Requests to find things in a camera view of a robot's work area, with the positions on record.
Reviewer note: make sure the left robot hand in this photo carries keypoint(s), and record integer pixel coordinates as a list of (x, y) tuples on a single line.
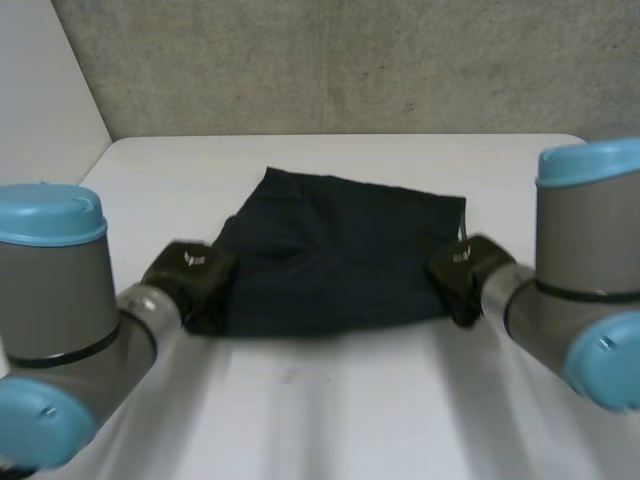
[(192, 280)]

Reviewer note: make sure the dark blue shorts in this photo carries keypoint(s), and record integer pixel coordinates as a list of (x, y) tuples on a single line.
[(330, 260)]

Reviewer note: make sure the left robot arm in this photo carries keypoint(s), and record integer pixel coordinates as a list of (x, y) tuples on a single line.
[(60, 310)]

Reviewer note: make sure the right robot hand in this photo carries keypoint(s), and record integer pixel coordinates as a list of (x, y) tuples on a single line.
[(462, 280)]

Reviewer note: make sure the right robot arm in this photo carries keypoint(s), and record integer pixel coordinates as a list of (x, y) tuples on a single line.
[(575, 240)]

